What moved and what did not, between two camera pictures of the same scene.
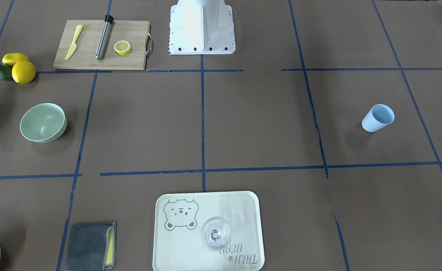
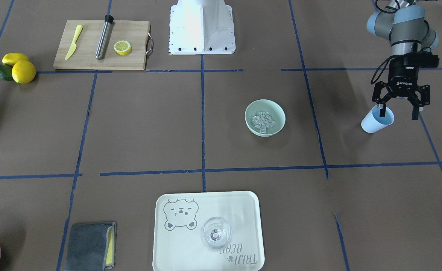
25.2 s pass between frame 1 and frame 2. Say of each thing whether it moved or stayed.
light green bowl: moved
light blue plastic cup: stayed
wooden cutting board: stayed
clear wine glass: stayed
